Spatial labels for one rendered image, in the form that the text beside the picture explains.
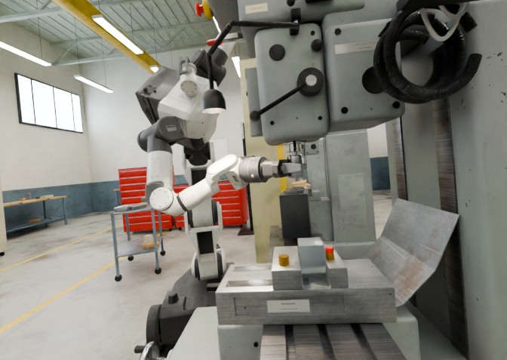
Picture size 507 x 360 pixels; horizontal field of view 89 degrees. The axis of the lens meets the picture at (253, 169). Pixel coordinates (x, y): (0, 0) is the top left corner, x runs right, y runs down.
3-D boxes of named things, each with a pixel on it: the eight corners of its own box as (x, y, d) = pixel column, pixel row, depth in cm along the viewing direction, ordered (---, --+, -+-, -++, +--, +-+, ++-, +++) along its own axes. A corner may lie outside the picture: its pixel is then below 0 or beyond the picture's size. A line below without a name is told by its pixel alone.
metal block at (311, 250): (301, 274, 55) (299, 246, 55) (299, 263, 61) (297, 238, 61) (326, 272, 54) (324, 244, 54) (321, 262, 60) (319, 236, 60)
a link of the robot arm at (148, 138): (138, 158, 98) (139, 127, 103) (159, 164, 105) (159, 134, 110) (156, 148, 92) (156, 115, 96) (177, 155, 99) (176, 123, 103)
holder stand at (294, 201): (282, 238, 111) (278, 192, 110) (287, 226, 132) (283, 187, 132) (311, 238, 108) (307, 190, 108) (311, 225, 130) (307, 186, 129)
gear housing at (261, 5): (238, 23, 69) (235, -14, 69) (248, 60, 93) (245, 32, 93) (367, 5, 66) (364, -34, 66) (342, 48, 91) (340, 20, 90)
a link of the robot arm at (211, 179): (238, 158, 86) (203, 180, 85) (248, 177, 92) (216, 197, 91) (232, 150, 92) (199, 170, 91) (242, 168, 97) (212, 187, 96)
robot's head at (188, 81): (182, 98, 103) (178, 80, 95) (182, 81, 108) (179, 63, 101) (199, 97, 104) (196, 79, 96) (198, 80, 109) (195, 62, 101)
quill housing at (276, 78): (262, 142, 71) (252, 26, 71) (265, 147, 92) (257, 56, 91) (333, 135, 69) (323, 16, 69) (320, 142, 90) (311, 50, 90)
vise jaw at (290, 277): (272, 290, 51) (271, 270, 51) (275, 262, 66) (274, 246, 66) (302, 289, 51) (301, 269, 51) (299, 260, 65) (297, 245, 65)
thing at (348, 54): (333, 122, 67) (325, 23, 67) (318, 133, 92) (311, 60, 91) (410, 115, 66) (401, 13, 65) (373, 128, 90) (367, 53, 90)
